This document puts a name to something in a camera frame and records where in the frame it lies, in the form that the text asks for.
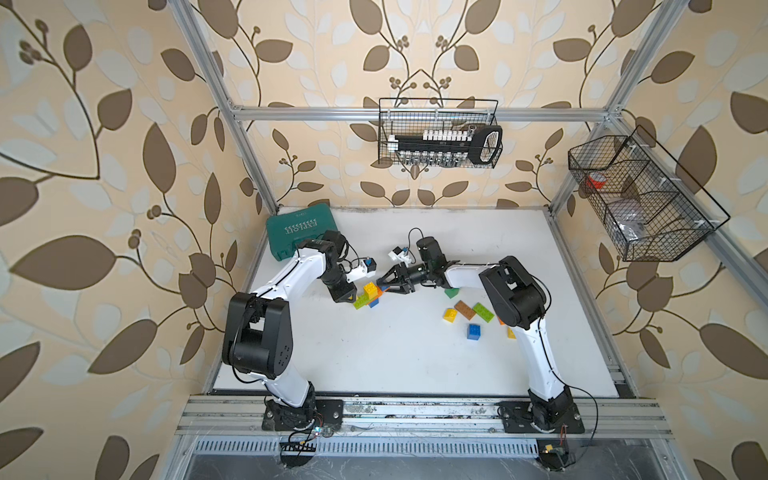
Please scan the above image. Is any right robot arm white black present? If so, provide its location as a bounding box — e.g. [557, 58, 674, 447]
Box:
[376, 256, 573, 421]

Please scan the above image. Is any black white tool in basket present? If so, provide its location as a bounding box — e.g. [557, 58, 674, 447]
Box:
[386, 125, 503, 168]

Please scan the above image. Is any green plastic tool case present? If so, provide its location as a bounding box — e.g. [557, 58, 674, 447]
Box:
[266, 203, 337, 261]

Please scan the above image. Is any clear plastic bag in basket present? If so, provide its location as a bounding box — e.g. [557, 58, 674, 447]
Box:
[608, 199, 647, 241]

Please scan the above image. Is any red object in basket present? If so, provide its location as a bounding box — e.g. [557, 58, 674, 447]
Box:
[586, 171, 607, 190]

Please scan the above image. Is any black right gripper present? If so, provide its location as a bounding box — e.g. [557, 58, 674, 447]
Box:
[377, 262, 432, 294]

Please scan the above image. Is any lime green lego plate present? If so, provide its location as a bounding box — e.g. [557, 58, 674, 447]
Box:
[472, 302, 495, 323]
[353, 294, 370, 310]

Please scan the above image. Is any back wall wire basket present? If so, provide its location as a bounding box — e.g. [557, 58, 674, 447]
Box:
[377, 97, 503, 169]

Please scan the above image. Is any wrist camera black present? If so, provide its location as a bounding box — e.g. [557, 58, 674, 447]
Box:
[322, 230, 349, 259]
[416, 236, 447, 270]

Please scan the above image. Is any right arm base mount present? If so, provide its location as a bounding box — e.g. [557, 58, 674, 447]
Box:
[497, 400, 586, 434]

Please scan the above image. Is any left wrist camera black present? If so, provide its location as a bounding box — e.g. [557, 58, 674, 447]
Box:
[322, 230, 349, 259]

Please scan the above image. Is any blue lego brick right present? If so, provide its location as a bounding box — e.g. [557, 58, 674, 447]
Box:
[466, 324, 481, 341]

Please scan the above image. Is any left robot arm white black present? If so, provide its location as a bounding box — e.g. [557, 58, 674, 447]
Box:
[222, 230, 356, 410]

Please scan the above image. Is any side wall wire basket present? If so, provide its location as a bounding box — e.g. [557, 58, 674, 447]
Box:
[568, 125, 731, 262]

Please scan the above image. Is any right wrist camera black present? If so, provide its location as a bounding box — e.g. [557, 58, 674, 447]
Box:
[416, 236, 447, 270]

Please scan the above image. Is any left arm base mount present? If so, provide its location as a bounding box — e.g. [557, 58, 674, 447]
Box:
[261, 399, 344, 436]

